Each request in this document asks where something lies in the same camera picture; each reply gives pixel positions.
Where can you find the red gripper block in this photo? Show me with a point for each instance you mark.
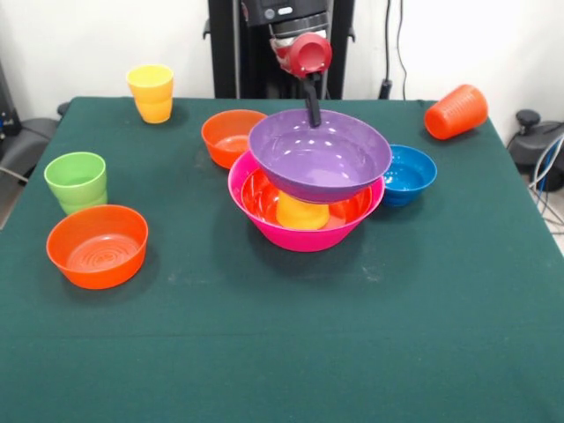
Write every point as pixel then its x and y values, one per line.
pixel 310 55

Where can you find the purple plastic bowl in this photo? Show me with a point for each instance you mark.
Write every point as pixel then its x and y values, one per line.
pixel 321 167

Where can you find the large orange plastic bowl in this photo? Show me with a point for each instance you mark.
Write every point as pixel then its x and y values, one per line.
pixel 260 202

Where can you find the yellow plastic cup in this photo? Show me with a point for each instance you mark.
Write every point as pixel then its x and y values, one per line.
pixel 152 97
pixel 302 216

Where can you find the blue plastic bowl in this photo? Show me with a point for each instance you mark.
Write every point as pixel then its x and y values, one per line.
pixel 410 176

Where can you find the large pink plastic bowl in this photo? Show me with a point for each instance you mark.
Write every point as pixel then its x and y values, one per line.
pixel 304 240

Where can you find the orange plastic cup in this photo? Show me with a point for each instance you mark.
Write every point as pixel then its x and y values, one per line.
pixel 458 112

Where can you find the small orange plastic bowl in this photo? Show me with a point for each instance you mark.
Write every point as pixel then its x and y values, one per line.
pixel 224 141
pixel 97 264

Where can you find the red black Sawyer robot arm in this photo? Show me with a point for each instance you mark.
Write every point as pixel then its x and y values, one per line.
pixel 286 13

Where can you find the black column stand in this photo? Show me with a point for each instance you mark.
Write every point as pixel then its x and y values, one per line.
pixel 224 53

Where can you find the black chair base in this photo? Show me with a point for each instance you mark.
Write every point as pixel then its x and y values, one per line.
pixel 31 136
pixel 533 141

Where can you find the green plastic cup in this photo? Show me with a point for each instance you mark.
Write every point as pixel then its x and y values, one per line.
pixel 77 180

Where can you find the dark green table cloth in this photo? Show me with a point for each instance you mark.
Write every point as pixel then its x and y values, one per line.
pixel 264 352

